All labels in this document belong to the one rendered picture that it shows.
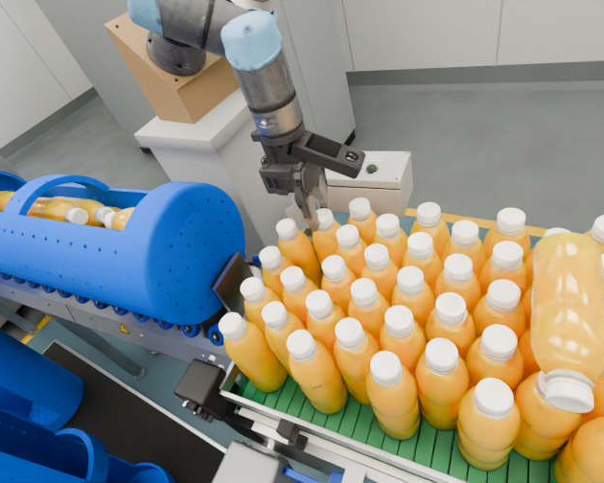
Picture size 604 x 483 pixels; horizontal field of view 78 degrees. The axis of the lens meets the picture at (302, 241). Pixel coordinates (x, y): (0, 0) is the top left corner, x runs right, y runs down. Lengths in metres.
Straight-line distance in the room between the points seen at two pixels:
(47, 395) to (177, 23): 1.68
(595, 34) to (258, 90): 2.88
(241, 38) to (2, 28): 5.66
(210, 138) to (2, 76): 5.12
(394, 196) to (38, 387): 1.65
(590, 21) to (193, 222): 2.90
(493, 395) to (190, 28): 0.62
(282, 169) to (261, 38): 0.20
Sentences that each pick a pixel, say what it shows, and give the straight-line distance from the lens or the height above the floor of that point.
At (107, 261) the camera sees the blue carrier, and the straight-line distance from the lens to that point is 0.75.
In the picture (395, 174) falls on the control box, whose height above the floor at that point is 1.10.
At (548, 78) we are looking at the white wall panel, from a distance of 3.36.
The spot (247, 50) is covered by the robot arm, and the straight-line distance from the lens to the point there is 0.53.
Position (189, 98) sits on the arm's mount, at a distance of 1.12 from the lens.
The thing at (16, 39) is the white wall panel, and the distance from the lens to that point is 6.16.
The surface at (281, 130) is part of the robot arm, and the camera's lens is 0.57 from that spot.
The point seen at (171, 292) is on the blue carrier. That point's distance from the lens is 0.72.
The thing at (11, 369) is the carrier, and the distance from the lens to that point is 1.89.
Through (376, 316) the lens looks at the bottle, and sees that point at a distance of 0.60.
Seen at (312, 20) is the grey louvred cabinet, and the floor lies 0.93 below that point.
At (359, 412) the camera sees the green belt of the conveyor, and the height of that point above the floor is 0.90.
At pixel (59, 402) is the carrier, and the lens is 2.06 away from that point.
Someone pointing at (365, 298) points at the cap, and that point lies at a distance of 0.57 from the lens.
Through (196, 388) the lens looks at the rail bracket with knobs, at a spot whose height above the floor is 1.00.
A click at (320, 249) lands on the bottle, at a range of 0.74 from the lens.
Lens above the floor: 1.57
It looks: 44 degrees down
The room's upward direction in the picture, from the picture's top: 22 degrees counter-clockwise
